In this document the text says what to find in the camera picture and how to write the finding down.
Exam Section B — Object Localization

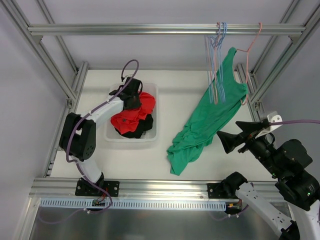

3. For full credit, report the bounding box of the right aluminium frame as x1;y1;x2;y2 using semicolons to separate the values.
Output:
247;2;320;121

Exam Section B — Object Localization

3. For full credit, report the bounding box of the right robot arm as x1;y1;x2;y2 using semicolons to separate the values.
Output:
213;115;320;240

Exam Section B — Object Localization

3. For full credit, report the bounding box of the left aluminium frame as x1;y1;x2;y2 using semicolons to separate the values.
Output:
0;0;90;156

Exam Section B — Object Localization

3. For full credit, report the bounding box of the green tank top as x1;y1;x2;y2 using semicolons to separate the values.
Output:
166;47;248;176

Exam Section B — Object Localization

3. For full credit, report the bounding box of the red tank top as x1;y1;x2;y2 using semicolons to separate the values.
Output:
110;91;156;134

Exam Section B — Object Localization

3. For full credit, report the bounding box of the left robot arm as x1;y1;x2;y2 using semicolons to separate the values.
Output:
59;77;143;196

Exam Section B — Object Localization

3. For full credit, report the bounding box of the blue hanger with black top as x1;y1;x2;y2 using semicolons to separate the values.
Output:
215;22;228;103

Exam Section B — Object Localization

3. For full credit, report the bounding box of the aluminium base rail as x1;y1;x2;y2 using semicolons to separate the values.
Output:
29;177;288;201

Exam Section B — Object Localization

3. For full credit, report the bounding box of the black tank top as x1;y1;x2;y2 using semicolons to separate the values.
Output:
112;114;154;139

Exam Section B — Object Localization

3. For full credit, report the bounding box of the pink hanger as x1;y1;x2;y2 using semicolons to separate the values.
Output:
234;21;263;106
208;21;226;105

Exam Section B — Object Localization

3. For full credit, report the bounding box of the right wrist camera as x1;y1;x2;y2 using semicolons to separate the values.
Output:
255;111;283;139

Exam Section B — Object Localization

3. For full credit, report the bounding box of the light blue hanger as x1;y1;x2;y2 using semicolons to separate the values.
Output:
204;21;221;103

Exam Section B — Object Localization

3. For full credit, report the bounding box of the aluminium hanging rail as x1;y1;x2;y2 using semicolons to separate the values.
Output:
27;23;306;36

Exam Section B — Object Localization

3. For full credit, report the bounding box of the white plastic basket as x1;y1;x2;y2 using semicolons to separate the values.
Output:
103;82;159;144

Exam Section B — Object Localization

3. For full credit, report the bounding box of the white slotted cable duct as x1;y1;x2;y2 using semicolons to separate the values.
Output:
39;198;227;212

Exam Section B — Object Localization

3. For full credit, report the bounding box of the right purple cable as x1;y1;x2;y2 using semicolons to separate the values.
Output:
269;119;320;126

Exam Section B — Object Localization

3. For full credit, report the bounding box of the aluminium frame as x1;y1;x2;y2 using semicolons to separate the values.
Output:
0;0;90;156
247;2;320;121

